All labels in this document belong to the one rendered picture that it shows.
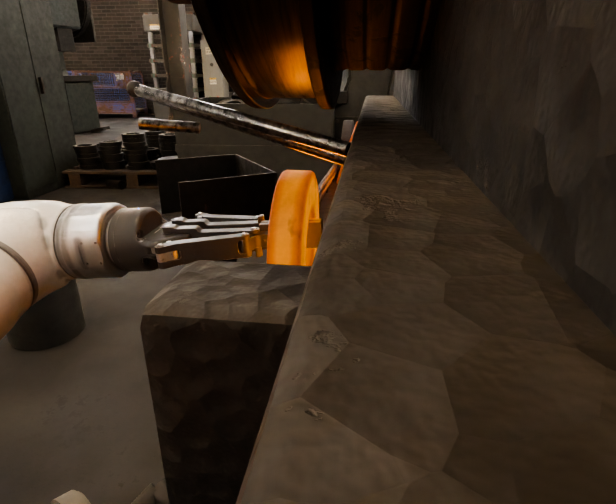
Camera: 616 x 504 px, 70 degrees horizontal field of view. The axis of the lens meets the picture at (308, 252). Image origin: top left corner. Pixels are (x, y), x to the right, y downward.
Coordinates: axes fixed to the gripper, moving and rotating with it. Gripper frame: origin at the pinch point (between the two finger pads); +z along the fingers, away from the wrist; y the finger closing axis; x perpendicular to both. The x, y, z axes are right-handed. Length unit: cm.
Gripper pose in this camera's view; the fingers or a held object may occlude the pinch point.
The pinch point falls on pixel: (292, 234)
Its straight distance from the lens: 49.3
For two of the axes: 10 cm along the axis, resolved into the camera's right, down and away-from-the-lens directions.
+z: 9.9, -0.3, -1.6
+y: -1.4, 3.7, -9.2
